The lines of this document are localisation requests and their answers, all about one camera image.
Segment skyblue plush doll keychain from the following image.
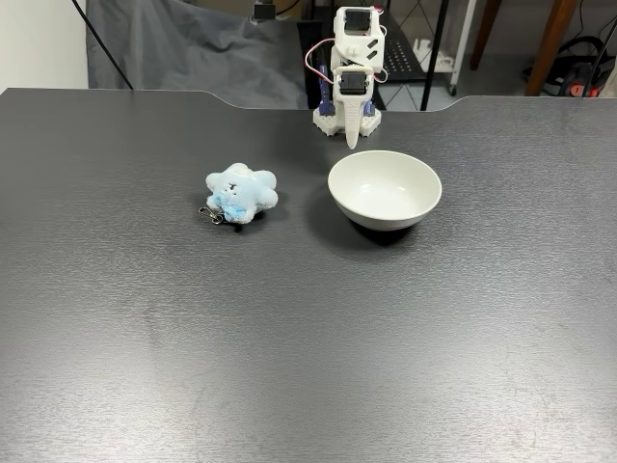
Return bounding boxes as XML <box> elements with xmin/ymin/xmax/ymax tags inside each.
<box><xmin>198</xmin><ymin>162</ymin><xmax>281</xmax><ymax>227</ymax></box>

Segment brown wooden leg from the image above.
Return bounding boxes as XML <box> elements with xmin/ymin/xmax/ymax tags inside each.
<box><xmin>469</xmin><ymin>0</ymin><xmax>503</xmax><ymax>71</ymax></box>
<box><xmin>523</xmin><ymin>0</ymin><xmax>585</xmax><ymax>96</ymax></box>

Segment black red vacuum device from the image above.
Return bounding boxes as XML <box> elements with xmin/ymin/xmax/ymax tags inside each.
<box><xmin>523</xmin><ymin>35</ymin><xmax>617</xmax><ymax>98</ymax></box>

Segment white red servo cable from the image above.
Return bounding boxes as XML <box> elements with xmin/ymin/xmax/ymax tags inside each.
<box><xmin>305</xmin><ymin>37</ymin><xmax>339</xmax><ymax>110</ymax></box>

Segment white cart frame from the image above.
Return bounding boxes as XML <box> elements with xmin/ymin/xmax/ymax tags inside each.
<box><xmin>413</xmin><ymin>0</ymin><xmax>479</xmax><ymax>95</ymax></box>

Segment white bowl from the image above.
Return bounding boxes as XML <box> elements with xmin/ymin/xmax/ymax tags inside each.
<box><xmin>327</xmin><ymin>150</ymin><xmax>443</xmax><ymax>232</ymax></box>

